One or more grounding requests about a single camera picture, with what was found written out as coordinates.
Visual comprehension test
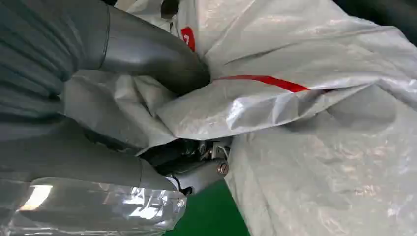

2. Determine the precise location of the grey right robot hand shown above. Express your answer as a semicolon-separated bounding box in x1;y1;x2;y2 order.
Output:
0;4;231;236

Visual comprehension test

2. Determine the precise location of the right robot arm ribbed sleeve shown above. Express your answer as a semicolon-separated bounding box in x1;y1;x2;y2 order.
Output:
0;0;111;133

